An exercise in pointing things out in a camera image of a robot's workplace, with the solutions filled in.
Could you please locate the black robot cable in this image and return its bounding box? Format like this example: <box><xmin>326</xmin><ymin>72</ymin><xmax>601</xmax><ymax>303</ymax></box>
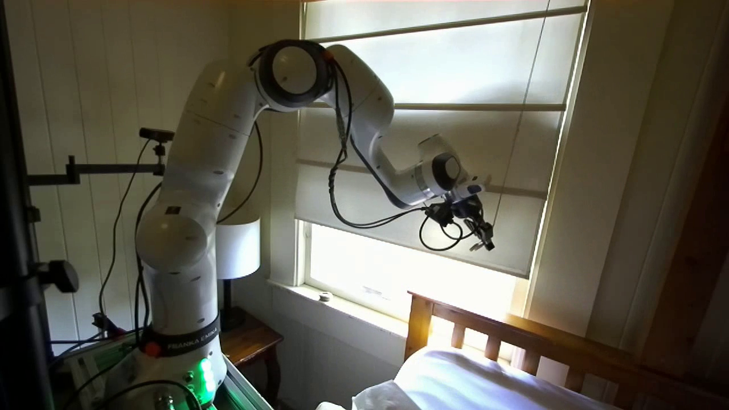
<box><xmin>322</xmin><ymin>58</ymin><xmax>477</xmax><ymax>256</ymax></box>

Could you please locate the wooden nightstand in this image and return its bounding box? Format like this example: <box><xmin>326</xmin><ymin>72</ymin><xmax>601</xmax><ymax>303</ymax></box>
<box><xmin>220</xmin><ymin>304</ymin><xmax>286</xmax><ymax>406</ymax></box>

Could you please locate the white pillow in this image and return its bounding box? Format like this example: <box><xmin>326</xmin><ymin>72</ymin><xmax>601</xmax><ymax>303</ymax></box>
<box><xmin>352</xmin><ymin>347</ymin><xmax>620</xmax><ymax>410</ymax></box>

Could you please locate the white shade table lamp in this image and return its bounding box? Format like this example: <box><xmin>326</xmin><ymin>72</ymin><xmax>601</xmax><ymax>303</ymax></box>
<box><xmin>215</xmin><ymin>216</ymin><xmax>265</xmax><ymax>330</ymax></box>

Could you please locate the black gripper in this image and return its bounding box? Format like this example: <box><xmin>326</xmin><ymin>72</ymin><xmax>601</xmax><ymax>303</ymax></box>
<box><xmin>436</xmin><ymin>192</ymin><xmax>499</xmax><ymax>253</ymax></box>

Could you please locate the white roman window blind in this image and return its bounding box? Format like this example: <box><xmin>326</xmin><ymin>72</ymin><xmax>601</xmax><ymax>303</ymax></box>
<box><xmin>293</xmin><ymin>0</ymin><xmax>592</xmax><ymax>279</ymax></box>

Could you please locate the cream window frame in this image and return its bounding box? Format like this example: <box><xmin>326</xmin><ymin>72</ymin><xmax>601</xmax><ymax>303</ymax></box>
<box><xmin>289</xmin><ymin>0</ymin><xmax>612</xmax><ymax>336</ymax></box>

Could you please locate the black camera on stand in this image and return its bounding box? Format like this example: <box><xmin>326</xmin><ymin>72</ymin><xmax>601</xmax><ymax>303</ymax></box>
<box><xmin>138</xmin><ymin>126</ymin><xmax>179</xmax><ymax>160</ymax></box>

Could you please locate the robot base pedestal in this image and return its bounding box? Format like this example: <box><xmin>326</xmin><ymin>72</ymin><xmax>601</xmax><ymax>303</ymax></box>
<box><xmin>52</xmin><ymin>332</ymin><xmax>274</xmax><ymax>410</ymax></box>

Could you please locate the blind pull cord with tassel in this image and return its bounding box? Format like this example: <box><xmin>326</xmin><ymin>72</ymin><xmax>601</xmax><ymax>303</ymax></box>
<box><xmin>485</xmin><ymin>12</ymin><xmax>552</xmax><ymax>250</ymax></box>

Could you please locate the thin camera cable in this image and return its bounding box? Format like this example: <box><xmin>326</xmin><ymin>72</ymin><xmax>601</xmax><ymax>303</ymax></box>
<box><xmin>96</xmin><ymin>138</ymin><xmax>155</xmax><ymax>330</ymax></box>

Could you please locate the wooden bunk bed frame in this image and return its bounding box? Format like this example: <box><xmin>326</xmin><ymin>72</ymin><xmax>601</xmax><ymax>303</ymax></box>
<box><xmin>403</xmin><ymin>289</ymin><xmax>729</xmax><ymax>410</ymax></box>

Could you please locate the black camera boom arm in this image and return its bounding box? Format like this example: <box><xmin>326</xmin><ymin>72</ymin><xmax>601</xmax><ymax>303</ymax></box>
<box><xmin>26</xmin><ymin>152</ymin><xmax>170</xmax><ymax>189</ymax></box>

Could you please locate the black tripod knob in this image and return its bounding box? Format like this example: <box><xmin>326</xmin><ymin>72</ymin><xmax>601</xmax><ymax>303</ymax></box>
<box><xmin>35</xmin><ymin>257</ymin><xmax>83</xmax><ymax>297</ymax></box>

